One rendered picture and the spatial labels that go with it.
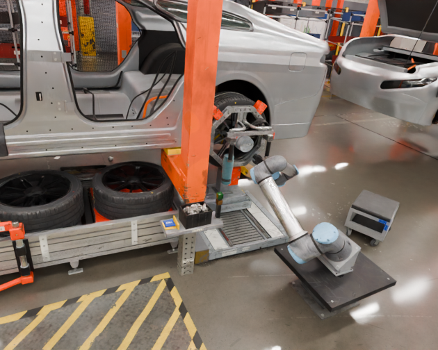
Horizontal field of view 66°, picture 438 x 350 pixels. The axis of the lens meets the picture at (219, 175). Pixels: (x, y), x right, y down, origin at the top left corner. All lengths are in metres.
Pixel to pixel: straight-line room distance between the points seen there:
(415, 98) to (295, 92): 1.92
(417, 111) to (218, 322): 3.53
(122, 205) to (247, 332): 1.25
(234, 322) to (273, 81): 1.95
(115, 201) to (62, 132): 0.62
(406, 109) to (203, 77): 3.15
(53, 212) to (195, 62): 1.40
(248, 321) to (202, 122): 1.36
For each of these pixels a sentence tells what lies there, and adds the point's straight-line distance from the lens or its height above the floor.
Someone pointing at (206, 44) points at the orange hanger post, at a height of 1.64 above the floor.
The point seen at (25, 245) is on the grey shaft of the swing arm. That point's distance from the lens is 2.58.
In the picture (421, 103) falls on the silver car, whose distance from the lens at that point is 4.80.
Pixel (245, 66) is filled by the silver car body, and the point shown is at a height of 1.42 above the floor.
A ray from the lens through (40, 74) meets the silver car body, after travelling 2.59.
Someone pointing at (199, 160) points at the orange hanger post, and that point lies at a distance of 2.37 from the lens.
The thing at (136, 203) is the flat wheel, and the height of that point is 0.46.
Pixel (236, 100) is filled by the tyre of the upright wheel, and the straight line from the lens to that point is 2.86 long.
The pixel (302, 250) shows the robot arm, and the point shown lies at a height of 0.48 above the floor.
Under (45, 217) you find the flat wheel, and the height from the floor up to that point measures 0.45.
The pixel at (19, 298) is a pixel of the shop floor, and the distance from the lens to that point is 2.72.
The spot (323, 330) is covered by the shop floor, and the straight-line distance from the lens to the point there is 2.56.
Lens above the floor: 1.87
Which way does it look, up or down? 27 degrees down
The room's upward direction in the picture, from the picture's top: 6 degrees clockwise
